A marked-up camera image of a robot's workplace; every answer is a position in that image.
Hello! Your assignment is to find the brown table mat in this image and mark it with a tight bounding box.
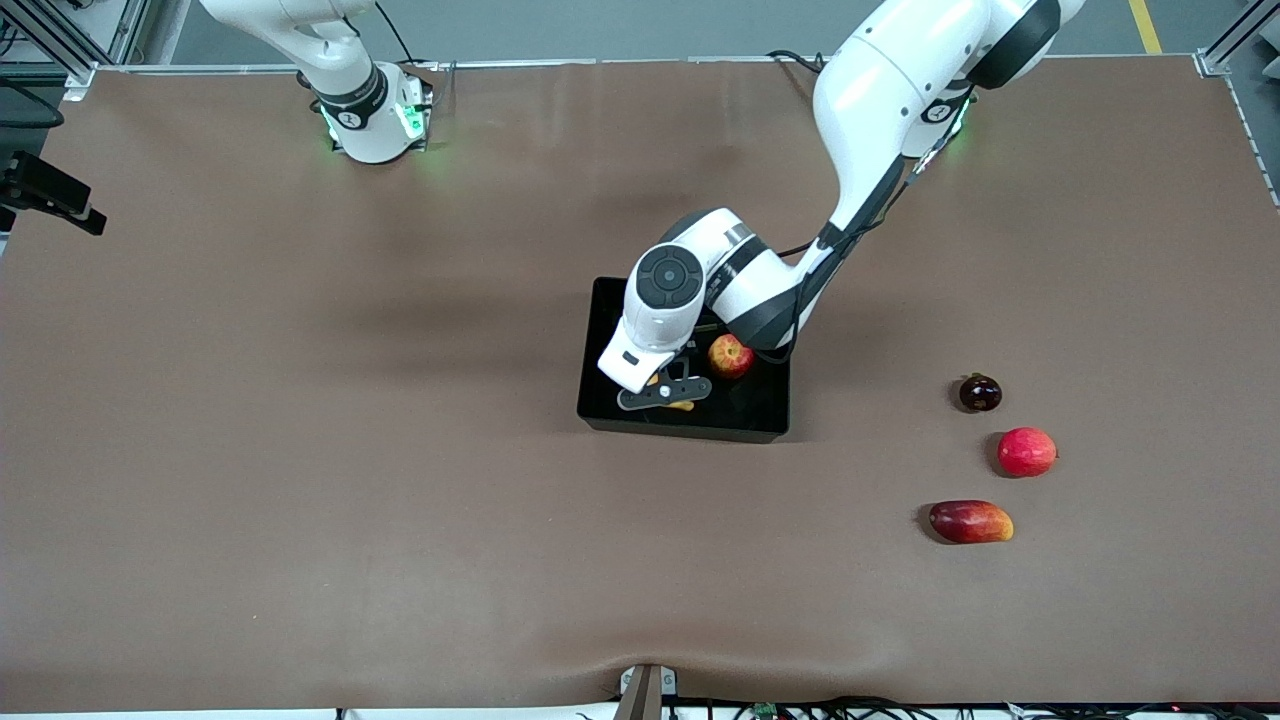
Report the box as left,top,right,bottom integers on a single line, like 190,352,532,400
0,56,1280,713

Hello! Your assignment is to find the yellow banana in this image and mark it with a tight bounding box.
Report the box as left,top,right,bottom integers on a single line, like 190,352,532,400
646,370,696,413

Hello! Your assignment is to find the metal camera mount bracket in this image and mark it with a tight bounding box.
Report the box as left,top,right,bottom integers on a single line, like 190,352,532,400
617,663,679,720

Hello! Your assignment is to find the red yellow mango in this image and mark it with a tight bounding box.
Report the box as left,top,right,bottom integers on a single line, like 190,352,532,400
928,499,1015,545

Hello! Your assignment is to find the black left base cable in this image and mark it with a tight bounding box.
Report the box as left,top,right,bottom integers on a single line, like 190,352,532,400
766,48,831,77

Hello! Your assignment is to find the black plastic box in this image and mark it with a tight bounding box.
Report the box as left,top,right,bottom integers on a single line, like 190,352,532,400
576,277,793,445

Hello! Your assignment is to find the aluminium frame post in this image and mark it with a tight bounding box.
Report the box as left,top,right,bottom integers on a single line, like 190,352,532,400
0,0,151,101
1197,0,1280,79

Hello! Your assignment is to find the black right base cable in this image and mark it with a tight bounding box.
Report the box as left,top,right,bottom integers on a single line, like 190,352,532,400
372,0,441,71

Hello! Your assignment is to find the red yellow apple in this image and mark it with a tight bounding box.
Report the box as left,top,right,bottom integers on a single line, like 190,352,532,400
707,333,757,381

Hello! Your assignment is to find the black base cable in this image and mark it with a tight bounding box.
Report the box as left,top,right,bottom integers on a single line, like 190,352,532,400
372,0,441,71
766,48,831,77

